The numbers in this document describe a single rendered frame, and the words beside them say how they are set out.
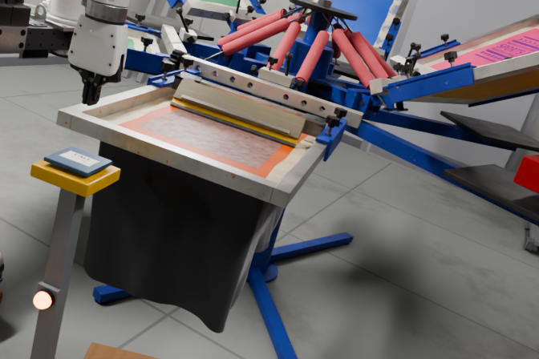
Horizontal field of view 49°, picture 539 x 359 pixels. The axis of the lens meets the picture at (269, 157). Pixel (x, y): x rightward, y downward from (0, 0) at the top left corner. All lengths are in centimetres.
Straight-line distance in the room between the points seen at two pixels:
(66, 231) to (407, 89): 122
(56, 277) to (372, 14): 269
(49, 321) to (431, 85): 133
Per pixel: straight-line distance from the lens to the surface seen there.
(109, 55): 117
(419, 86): 204
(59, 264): 137
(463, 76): 198
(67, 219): 131
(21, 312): 247
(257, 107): 181
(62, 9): 176
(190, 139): 159
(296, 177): 142
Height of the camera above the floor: 145
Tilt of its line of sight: 18 degrees down
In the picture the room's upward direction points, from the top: 16 degrees clockwise
